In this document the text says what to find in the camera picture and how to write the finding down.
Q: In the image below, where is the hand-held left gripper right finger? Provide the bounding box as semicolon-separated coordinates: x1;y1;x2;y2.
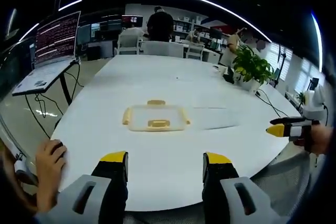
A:
202;152;287;224

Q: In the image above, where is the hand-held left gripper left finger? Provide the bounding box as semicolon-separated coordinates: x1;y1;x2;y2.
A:
54;151;129;224

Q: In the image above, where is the clear box with yellow buckles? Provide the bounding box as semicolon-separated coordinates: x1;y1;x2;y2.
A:
122;99;191;133

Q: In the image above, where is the person's right hand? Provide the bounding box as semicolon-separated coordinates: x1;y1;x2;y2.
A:
293;125;336;155

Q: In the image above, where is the grey mesh chair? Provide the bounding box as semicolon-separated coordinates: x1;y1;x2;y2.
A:
250;150;313;217

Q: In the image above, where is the black tripod stand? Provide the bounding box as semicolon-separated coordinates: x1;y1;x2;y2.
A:
277;42;287;84

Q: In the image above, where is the black computer mouse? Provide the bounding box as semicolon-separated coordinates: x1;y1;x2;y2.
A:
51;142;67;157

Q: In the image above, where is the green potted plant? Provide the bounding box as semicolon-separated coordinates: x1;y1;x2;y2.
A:
232;44;276;93

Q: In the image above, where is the black laptop stand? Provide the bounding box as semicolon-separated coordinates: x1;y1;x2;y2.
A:
25;60;81;105

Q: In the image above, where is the white office chair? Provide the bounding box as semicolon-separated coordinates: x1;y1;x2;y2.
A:
185;43;206;61
142;40;184;58
115;34;140;56

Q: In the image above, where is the open silver laptop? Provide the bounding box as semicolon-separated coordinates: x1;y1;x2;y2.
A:
12;10;82;97

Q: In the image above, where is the red screen monitor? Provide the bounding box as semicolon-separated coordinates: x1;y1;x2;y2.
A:
121;15;144;28

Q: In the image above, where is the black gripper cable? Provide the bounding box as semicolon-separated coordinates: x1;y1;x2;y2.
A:
323;104;330;127

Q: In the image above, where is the black laptop cable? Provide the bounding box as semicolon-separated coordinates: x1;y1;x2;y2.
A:
25;62;85;141

